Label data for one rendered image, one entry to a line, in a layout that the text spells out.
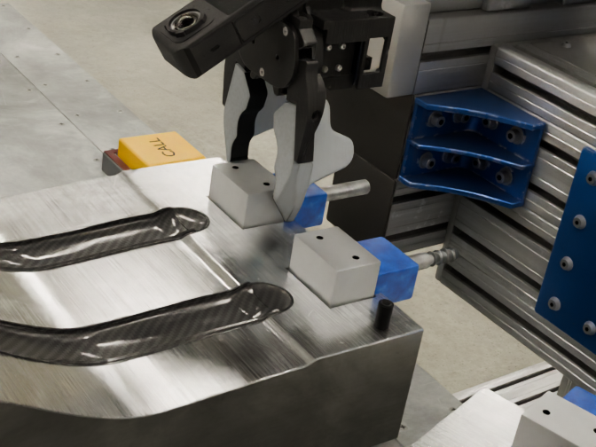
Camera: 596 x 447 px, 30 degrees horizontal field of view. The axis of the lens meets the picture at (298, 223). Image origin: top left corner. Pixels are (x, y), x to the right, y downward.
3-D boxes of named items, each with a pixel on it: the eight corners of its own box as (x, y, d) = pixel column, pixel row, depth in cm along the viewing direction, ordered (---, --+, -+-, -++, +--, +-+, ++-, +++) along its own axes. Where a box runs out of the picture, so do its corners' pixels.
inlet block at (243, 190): (341, 202, 91) (353, 142, 89) (379, 231, 88) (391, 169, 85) (204, 228, 84) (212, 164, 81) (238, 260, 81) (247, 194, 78)
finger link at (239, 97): (288, 171, 87) (325, 78, 81) (224, 182, 84) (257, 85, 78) (270, 145, 89) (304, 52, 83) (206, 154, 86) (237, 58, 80)
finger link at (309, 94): (326, 165, 75) (326, 34, 73) (308, 168, 75) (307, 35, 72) (287, 153, 79) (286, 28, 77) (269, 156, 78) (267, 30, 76)
